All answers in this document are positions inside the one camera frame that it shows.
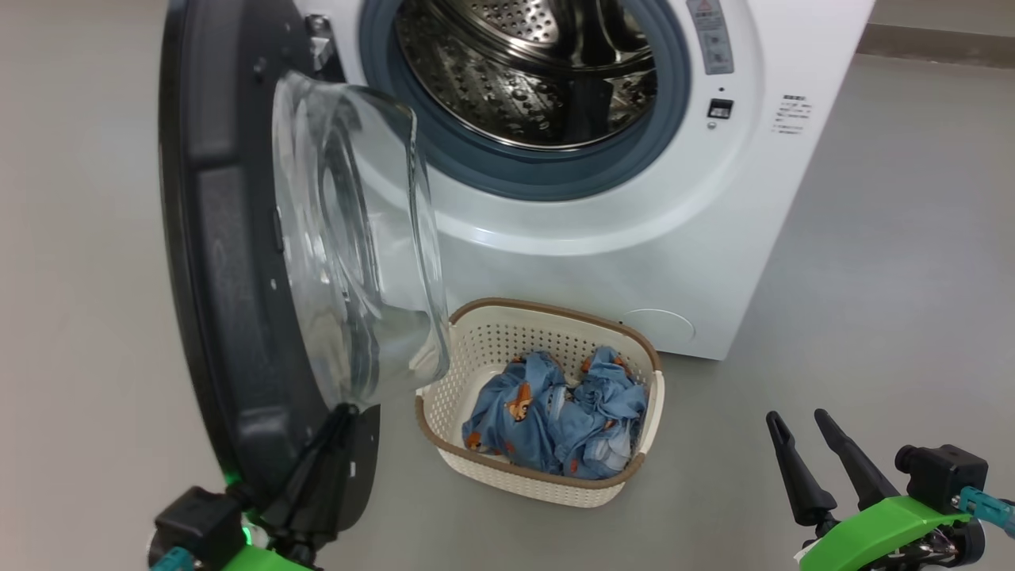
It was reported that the dark round glass washer door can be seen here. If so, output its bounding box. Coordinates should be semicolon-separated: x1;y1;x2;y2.
159;0;453;534

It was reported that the white front-load washing machine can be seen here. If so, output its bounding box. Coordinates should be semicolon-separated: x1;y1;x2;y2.
293;0;877;362

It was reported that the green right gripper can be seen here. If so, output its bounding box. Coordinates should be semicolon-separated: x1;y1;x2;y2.
766;408;988;571

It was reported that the grey baseboard strip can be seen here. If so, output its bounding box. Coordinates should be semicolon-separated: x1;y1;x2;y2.
856;22;1015;70

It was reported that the blue garment with orange prints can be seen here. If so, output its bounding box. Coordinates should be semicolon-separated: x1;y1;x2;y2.
462;351;568;474

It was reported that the cream perforated laundry basket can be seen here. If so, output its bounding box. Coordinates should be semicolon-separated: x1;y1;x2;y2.
414;297;665;508

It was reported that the blue garment with cream lining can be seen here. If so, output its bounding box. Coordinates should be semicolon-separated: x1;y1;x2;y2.
555;347;649;481

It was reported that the round white filter cover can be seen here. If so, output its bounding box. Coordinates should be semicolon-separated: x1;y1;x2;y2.
621;308;696;346

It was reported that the grey warning label sticker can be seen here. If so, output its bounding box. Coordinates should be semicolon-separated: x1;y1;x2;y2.
687;0;734;76

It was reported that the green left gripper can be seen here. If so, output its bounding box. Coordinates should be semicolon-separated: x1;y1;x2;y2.
224;404;359;571

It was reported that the steel perforated washer drum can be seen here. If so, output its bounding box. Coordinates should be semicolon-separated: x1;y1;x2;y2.
394;0;659;150

